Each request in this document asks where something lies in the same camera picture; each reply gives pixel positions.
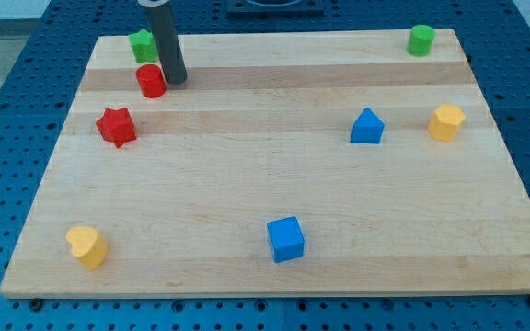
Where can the light wooden board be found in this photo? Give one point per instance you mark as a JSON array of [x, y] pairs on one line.
[[259, 132]]

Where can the yellow heart block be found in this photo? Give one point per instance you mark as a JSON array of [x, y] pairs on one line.
[[88, 246]]

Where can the blue cube block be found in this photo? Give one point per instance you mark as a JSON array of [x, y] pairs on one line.
[[286, 239]]

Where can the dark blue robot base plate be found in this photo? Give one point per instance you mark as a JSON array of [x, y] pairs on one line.
[[241, 8]]

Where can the green star block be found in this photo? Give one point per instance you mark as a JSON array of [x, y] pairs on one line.
[[143, 46]]

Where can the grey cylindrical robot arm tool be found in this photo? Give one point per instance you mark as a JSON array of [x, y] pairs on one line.
[[162, 24]]

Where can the green cylinder block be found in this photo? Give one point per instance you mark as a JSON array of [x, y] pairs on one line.
[[420, 40]]

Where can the red star block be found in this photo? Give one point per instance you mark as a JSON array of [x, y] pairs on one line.
[[116, 126]]

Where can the yellow hexagon block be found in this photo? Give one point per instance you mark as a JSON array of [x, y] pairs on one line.
[[446, 122]]

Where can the red cylinder block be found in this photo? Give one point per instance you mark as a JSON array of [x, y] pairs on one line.
[[151, 81]]

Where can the blue pentagon block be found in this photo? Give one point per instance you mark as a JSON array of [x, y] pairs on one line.
[[368, 128]]

